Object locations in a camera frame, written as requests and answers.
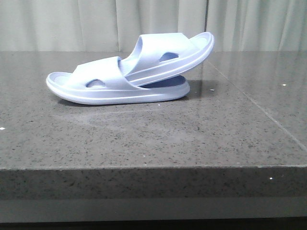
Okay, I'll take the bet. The light blue slipper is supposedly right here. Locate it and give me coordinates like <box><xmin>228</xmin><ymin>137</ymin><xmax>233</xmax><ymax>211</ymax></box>
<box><xmin>46</xmin><ymin>57</ymin><xmax>190</xmax><ymax>105</ymax></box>
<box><xmin>118</xmin><ymin>32</ymin><xmax>214</xmax><ymax>86</ymax></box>

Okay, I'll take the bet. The beige curtain right panel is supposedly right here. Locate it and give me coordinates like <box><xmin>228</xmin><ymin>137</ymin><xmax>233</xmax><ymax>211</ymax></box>
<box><xmin>206</xmin><ymin>0</ymin><xmax>307</xmax><ymax>52</ymax></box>

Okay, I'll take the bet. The beige curtain left panel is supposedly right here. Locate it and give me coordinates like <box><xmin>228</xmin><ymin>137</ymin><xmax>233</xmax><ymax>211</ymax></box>
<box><xmin>0</xmin><ymin>0</ymin><xmax>208</xmax><ymax>52</ymax></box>

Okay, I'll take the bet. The beige curtain panel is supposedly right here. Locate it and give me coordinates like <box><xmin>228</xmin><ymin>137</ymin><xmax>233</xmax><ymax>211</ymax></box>
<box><xmin>0</xmin><ymin>0</ymin><xmax>208</xmax><ymax>52</ymax></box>
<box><xmin>206</xmin><ymin>0</ymin><xmax>307</xmax><ymax>52</ymax></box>

